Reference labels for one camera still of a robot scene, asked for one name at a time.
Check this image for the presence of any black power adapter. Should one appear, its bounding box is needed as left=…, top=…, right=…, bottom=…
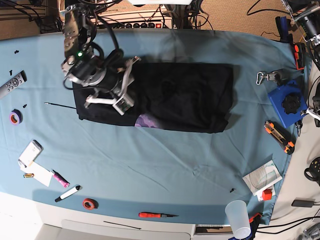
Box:
left=291, top=199, right=315, bottom=208

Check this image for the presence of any white paper card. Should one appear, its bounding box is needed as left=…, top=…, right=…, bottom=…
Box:
left=20, top=162, right=53, bottom=187

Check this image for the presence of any silver carabiner clip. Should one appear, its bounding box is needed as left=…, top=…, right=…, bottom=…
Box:
left=256, top=71, right=265, bottom=86

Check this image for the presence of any orange black utility knife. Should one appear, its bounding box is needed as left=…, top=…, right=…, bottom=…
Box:
left=264, top=120, right=295, bottom=155

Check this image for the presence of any black zip tie on ledge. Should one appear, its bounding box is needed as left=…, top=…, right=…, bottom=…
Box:
left=103, top=220, right=142, bottom=230

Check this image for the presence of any small red cube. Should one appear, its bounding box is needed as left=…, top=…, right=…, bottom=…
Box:
left=262, top=189, right=273, bottom=201

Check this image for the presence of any blue box with knob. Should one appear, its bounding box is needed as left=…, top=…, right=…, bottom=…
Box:
left=267, top=80, right=308, bottom=128

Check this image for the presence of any light blue table cloth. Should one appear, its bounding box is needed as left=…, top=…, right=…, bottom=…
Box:
left=0, top=29, right=301, bottom=224

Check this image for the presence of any pink tube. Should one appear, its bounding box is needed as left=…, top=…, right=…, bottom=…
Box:
left=51, top=170, right=70, bottom=188

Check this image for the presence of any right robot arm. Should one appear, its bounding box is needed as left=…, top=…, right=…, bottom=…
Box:
left=61, top=0, right=141, bottom=116

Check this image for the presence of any purple tape roll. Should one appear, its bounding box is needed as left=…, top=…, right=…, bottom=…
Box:
left=9, top=109, right=23, bottom=126

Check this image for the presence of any red tape roll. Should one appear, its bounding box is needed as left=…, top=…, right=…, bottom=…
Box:
left=82, top=198, right=99, bottom=211

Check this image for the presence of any white power bank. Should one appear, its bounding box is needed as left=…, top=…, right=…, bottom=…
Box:
left=18, top=139, right=43, bottom=168

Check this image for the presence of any red handled screwdriver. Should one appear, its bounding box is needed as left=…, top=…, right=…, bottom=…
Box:
left=138, top=212, right=178, bottom=218

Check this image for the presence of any grey remote control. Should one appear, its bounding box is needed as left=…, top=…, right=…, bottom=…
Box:
left=0, top=70, right=27, bottom=99

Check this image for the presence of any white marker pen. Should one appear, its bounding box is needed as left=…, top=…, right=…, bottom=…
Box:
left=54, top=185, right=82, bottom=203

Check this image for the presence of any blue clamp tool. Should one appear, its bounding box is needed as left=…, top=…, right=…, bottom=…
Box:
left=275, top=16, right=293, bottom=44

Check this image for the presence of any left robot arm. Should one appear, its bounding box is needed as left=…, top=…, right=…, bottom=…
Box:
left=282, top=0, right=320, bottom=69

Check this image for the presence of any gold AA battery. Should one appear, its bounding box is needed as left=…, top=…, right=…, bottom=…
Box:
left=23, top=173, right=35, bottom=178

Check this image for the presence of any orange black tool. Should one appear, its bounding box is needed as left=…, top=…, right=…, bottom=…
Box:
left=293, top=42, right=306, bottom=71

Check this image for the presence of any translucent plastic cup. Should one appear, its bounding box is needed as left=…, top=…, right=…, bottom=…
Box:
left=225, top=200, right=251, bottom=240

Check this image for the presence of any white power strip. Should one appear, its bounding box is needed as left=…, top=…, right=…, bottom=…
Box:
left=99, top=8, right=175, bottom=29

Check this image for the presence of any black t-shirt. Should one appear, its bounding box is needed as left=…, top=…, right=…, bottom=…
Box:
left=73, top=62, right=234, bottom=134

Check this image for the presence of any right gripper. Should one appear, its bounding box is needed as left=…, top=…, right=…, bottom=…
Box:
left=84, top=56, right=141, bottom=116

